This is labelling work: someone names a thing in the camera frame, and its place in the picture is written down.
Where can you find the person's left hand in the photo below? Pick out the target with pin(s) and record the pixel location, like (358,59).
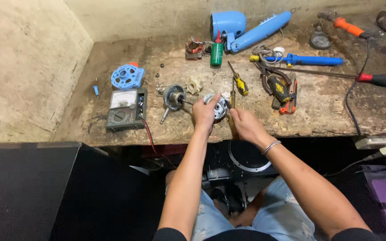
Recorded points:
(203,113)

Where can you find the person's right hand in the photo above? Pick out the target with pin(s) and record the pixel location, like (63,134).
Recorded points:
(250,129)

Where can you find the person's right fingers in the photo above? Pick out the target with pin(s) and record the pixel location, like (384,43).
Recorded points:
(237,113)

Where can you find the person's left fingers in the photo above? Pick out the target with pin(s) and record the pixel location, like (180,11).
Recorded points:
(209,101)

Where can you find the silver fan motor housing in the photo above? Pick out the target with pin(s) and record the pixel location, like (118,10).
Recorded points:
(220,110)

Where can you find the cream plastic gear piece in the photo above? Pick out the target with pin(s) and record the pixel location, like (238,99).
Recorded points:
(194,85)

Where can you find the fan rotor with metal shaft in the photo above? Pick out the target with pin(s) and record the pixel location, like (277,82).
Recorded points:
(174,97)

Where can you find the green oil bottle red cap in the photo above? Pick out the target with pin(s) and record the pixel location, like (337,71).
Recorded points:
(216,53)

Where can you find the copper wound stator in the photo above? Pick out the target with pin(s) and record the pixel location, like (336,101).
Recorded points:
(194,49)

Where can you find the orange utility knife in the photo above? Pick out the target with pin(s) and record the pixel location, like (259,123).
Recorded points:
(292,97)

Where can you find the blue fan motor cover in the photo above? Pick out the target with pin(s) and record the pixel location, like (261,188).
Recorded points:
(228,23)

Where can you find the blue fan neck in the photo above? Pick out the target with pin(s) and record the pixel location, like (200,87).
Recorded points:
(260,31)

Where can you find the black sandal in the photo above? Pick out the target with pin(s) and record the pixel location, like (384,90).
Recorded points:
(230,199)

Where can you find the analog multimeter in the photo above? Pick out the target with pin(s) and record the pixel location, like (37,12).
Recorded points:
(124,112)

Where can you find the blue round plastic fan part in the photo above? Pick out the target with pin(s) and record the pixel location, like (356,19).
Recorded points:
(126,77)

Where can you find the blue desoldering pump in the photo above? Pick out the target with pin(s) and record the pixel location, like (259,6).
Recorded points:
(308,60)

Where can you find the light blue denim shorts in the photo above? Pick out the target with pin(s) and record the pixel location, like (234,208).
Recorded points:
(276,214)

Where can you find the round metal soldering stand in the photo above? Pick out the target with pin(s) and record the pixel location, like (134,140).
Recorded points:
(320,40)

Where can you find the small blue cylinder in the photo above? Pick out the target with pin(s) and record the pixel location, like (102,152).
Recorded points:
(95,90)

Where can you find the black shirt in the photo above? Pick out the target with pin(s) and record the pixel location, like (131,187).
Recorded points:
(240,236)

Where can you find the long red black screwdriver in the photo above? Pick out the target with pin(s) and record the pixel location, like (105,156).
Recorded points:
(379,79)

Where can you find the small metal bracket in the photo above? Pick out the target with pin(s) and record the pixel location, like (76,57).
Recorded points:
(160,89)

